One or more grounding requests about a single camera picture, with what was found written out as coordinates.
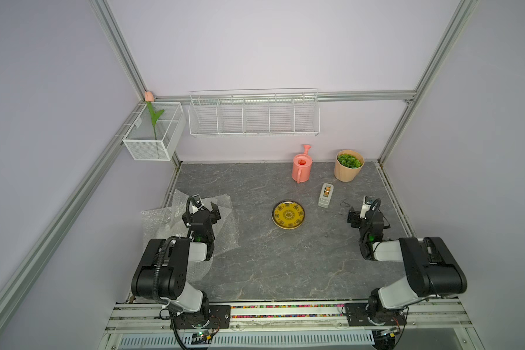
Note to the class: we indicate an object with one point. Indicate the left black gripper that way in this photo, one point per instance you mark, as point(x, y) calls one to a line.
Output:
point(201, 214)

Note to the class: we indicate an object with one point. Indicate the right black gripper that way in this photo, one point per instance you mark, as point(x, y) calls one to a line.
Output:
point(367, 218)

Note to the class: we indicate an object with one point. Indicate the yellow patterned dinner plate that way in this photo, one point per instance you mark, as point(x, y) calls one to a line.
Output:
point(288, 215)

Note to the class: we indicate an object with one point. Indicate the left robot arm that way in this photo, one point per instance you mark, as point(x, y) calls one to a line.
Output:
point(161, 274)

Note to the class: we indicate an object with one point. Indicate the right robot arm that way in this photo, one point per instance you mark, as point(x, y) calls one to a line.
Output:
point(431, 271)

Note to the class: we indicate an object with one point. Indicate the bubble wrap sheet pile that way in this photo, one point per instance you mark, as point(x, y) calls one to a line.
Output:
point(165, 222)

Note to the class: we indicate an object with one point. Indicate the potted green plant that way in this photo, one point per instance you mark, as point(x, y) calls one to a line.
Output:
point(348, 165)

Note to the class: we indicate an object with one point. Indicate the pink watering can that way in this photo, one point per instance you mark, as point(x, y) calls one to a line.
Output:
point(302, 165)

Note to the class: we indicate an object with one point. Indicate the pink artificial tulip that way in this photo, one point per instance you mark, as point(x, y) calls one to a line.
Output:
point(154, 114)

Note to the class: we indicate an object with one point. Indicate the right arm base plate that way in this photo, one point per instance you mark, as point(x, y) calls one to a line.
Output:
point(360, 314)

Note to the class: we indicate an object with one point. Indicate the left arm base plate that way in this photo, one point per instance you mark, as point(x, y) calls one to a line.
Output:
point(211, 317)

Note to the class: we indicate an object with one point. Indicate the small white wire basket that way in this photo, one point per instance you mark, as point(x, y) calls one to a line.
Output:
point(139, 139)

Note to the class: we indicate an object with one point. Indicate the long white wire basket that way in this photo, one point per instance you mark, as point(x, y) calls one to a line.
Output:
point(254, 112)

